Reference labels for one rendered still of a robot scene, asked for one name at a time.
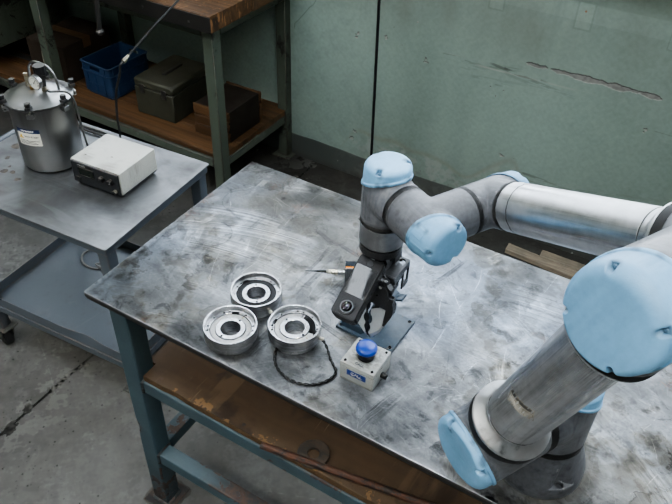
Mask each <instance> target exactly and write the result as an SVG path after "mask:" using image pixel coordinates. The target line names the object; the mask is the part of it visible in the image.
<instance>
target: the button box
mask: <svg viewBox="0 0 672 504"><path fill-rule="evenodd" d="M360 340H363V339H362V338H360V337H359V338H358V339H357V340H356V341H355V343H354V344H353V345H352V347H351V348H350V349H349V350H348V352H347V353H346V354H345V355H344V357H343V358H342V359H341V360H340V377H342V378H344V379H346V380H348V381H350V382H352V383H354V384H356V385H358V386H360V387H362V388H364V389H366V390H369V391H371V392H372V391H373V390H374V389H375V387H376V386H377V384H378V383H379V382H380V380H381V379H384V380H386V379H387V377H388V374H387V373H386V372H387V370H388V369H389V367H390V358H391V352H390V351H388V350H386V349H384V348H382V347H379V346H377V347H378V350H377V353H376V354H375V355H374V356H372V357H368V358H367V357H362V356H360V355H359V354H358V353H357V352H356V344H357V343H358V342H359V341H360Z"/></svg>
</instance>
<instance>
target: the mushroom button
mask: <svg viewBox="0 0 672 504"><path fill-rule="evenodd" d="M377 350H378V347H377V345H376V343H375V342H374V341H372V340H370V339H363V340H360V341H359V342H358V343H357V344H356V352H357V353H358V354H359V355H360V356H362V357H367V358H368V357H372V356H374V355H375V354H376V353H377Z"/></svg>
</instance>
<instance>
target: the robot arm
mask: <svg viewBox="0 0 672 504"><path fill-rule="evenodd" d="M413 175H414V174H413V166H412V163H411V161H410V160H409V159H408V158H407V157H406V156H404V155H402V154H400V153H397V152H390V151H385V152H380V153H376V154H373V155H371V156H370V157H369V158H368V159H367V160H366V161H365V164H364V170H363V178H362V179H361V184H362V192H361V208H360V216H359V217H358V220H359V221H360V227H359V248H360V250H361V252H362V253H363V254H361V255H360V257H359V259H358V261H357V262H356V264H355V266H354V268H353V270H352V271H351V273H350V275H349V277H348V279H347V280H346V282H345V284H344V286H343V288H342V290H341V291H340V293H339V295H338V297H337V299H336V300H335V302H334V304H333V306H332V308H331V311H332V313H333V315H334V316H335V317H336V318H337V319H339V320H341V321H343V322H346V323H348V324H350V325H356V324H357V323H358V324H359V325H360V327H361V328H362V330H363V331H364V333H365V334H366V335H369V336H370V337H373V336H375V335H377V334H378V333H379V332H380V331H381V330H382V328H383V327H384V326H385V325H386V324H387V322H388V321H389V320H390V319H391V317H392V316H393V315H394V313H395V311H396V307H397V303H396V301H395V299H396V297H394V296H393V295H394V291H395V290H396V288H397V286H398V285H399V281H400V279H401V278H402V279H401V287H400V289H402V288H403V287H404V286H405V285H406V283H407V282H408V275H409V267H410V259H407V258H405V257H403V256H402V249H403V244H404V243H405V244H406V245H407V247H408V248H409V250H410V251H411V252H413V253H414V254H416V255H418V256H419V257H420V258H421V259H423V260H424V261H425V262H426V263H427V264H429V265H432V266H441V265H445V264H447V263H449V262H451V260H452V258H453V257H457V256H458V255H459V254H460V252H461V251H462V250H463V248H464V246H465V243H466V240H467V238H468V237H470V236H473V235H475V234H478V233H480V232H483V231H485V230H488V229H492V228H495V229H499V230H503V231H507V232H511V233H514V234H518V235H522V236H526V237H529V238H533V239H537V240H541V241H544V242H548V243H552V244H556V245H559V246H563V247H567V248H570V249H574V250H578V251H582V252H585V253H589V254H593V255H597V256H598V257H596V258H595V259H593V260H592V261H591V262H589V263H588V264H587V265H586V266H584V267H583V268H581V269H580V270H579V271H578V272H577V273H576V274H575V275H574V276H573V278H572V279H571V280H570V282H569V284H568V286H567V288H566V291H565V294H564V298H563V305H564V306H565V310H564V312H563V321H564V324H563V325H562V326H561V327H560V328H559V329H558V330H557V331H556V332H555V333H554V334H553V335H552V336H551V337H550V338H549V339H548V340H547V341H546V342H545V343H544V344H543V345H542V346H541V347H539V348H538V349H537V350H536V351H535V352H534V353H533V354H532V355H531V356H530V357H529V358H528V359H527V360H526V361H525V362H524V363H523V364H522V365H521V366H520V367H519V368H518V369H517V370H516V371H515V372H514V373H513V374H512V375H511V376H510V377H509V378H508V379H507V380H497V381H493V382H490V383H489V384H487V385H485V386H484V387H483V388H482V389H481V390H480V391H479V392H478V393H477V394H476V395H475V396H474V397H473V398H472V399H471V400H470V401H468V402H467V403H466V404H464V405H462V406H461V407H459V408H457V409H455V410H453V411H452V410H450V411H449V412H448V414H446V415H444V416H443V417H441V419H440V420H439V423H438V434H439V439H440V442H441V445H442V447H443V450H444V452H445V454H446V456H447V458H448V460H449V461H450V463H451V465H452V466H453V468H454V469H455V471H456V472H457V473H458V475H459V476H460V477H461V478H462V479H463V480H464V481H465V482H466V483H467V484H468V485H470V486H471V487H473V488H475V489H479V490H481V489H485V488H487V487H489V486H491V485H493V486H494V485H496V484H497V482H498V481H500V480H502V479H504V480H505V481H506V482H507V483H508V484H509V485H510V486H511V487H513V488H514V489H516V490H517V491H519V492H521V493H522V494H525V495H527V496H530V497H533V498H537V499H543V500H553V499H559V498H562V497H565V496H567V495H569V494H570V493H572V492H573V491H574V490H575V489H576V488H577V487H578V485H579V484H580V482H581V479H582V477H583V475H584V472H585V466H586V459H585V449H584V443H585V441H586V439H587V436H588V434H589V432H590V429H591V427H592V425H593V423H594V420H595V418H596V416H597V413H598V411H599V410H600V409H601V408H602V405H603V398H604V395H605V391H607V390H608V389H610V388H611V387H612V386H614V385H615V384H616V383H618V382H622V383H638V382H642V381H645V380H647V379H649V378H651V377H652V376H654V375H655V374H657V373H658V372H660V371H661V370H663V369H664V368H666V367H667V366H668V365H670V364H671V363H672V202H670V203H668V204H666V205H665V206H664V207H662V206H656V205H650V204H644V203H639V202H633V201H627V200H621V199H616V198H610V197H604V196H598V195H593V194H587V193H581V192H575V191H570V190H564V189H558V188H552V187H547V186H541V185H535V184H530V183H529V182H528V180H527V179H526V178H525V177H523V176H522V175H521V174H520V173H518V172H516V171H506V172H503V173H495V174H492V175H490V176H488V177H486V178H484V179H481V180H478V181H475V182H473V183H470V184H467V185H464V186H461V187H458V188H456V189H453V190H450V191H447V192H444V193H441V194H439V195H436V196H433V197H429V196H428V195H427V194H426V193H425V192H423V191H422V190H421V189H420V188H419V187H418V186H416V185H415V184H414V183H413V182H412V178H413ZM403 261H405V264H404V265H402V264H401V263H400V262H403ZM406 270H407V272H406V278H405V279H404V273H405V271H406ZM373 303H374V304H375V305H374V306H373V307H372V305H373ZM371 307H372V308H371ZM370 309H371V316H372V321H371V322H370V324H369V321H368V320H369V318H370V316H369V314H368V313H369V311H370Z"/></svg>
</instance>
